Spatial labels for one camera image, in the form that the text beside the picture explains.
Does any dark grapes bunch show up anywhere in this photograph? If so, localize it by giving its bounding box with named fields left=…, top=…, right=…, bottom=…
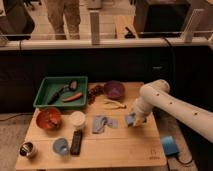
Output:
left=88, top=85, right=103, bottom=105

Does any yellow banana peel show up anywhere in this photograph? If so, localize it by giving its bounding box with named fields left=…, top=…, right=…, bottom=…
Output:
left=104, top=99, right=126, bottom=109

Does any blue cloth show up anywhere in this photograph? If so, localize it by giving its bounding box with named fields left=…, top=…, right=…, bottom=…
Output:
left=92, top=115, right=118, bottom=134

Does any blue cup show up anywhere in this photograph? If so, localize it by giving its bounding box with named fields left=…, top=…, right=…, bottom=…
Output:
left=53, top=138, right=69, bottom=156

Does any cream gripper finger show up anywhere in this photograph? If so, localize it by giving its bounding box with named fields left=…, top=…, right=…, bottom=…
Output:
left=133, top=117, right=147, bottom=127

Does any metal cup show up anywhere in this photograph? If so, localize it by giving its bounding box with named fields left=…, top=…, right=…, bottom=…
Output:
left=19, top=142, right=36, bottom=158

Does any orange carrot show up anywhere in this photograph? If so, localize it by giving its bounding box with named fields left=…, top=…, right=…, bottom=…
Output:
left=62, top=92, right=83, bottom=102

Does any red bowl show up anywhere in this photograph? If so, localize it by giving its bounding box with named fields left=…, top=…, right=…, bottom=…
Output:
left=36, top=107, right=62, bottom=130

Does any black handled brush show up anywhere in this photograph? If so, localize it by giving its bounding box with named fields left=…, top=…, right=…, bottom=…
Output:
left=48, top=81, right=78, bottom=105

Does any black remote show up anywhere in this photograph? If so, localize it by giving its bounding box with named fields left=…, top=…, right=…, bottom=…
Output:
left=70, top=130, right=83, bottom=155

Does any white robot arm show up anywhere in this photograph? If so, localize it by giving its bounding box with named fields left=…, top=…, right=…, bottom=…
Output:
left=133, top=79, right=213, bottom=143

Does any blue tape roll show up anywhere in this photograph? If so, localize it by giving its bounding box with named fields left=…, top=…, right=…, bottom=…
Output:
left=161, top=136, right=179, bottom=156

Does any white railing bar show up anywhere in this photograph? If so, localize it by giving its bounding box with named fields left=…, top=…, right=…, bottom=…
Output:
left=0, top=36, right=210, bottom=51

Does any blue sponge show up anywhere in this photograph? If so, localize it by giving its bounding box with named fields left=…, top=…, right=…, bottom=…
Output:
left=125, top=113, right=135, bottom=126

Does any purple bowl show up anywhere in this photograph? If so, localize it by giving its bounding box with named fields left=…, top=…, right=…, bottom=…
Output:
left=104, top=80, right=125, bottom=100

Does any white cup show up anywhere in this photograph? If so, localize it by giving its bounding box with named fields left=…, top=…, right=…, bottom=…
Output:
left=70, top=111, right=86, bottom=130

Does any black office chair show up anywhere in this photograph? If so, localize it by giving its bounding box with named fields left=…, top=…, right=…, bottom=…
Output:
left=0, top=0, right=35, bottom=41

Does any green plastic tray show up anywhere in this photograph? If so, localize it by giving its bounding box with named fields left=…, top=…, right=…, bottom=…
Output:
left=33, top=76, right=88, bottom=110

